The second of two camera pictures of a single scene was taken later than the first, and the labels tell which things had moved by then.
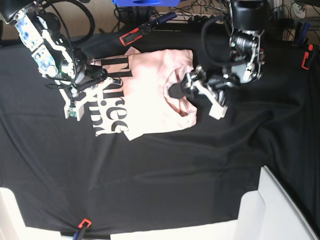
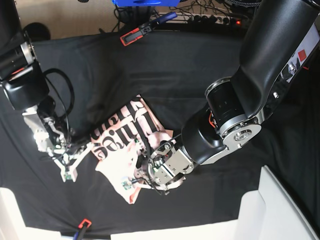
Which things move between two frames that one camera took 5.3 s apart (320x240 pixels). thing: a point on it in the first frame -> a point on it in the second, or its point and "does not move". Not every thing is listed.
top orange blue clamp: (134, 34) does not move
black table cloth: (62, 173) does not move
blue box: (146, 3) does not move
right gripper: (213, 87) -> (163, 169)
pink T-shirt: (139, 101) -> (124, 142)
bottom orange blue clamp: (83, 225) does not move
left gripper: (93, 79) -> (68, 163)
